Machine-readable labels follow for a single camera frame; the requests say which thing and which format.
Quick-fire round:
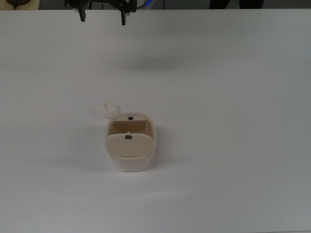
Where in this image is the white paper trash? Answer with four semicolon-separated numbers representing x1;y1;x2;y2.
95;99;120;119

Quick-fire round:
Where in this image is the small cream bin with lid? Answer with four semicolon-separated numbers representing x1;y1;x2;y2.
105;112;156;173

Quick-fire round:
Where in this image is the dark round object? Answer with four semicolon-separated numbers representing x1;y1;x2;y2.
5;0;31;6

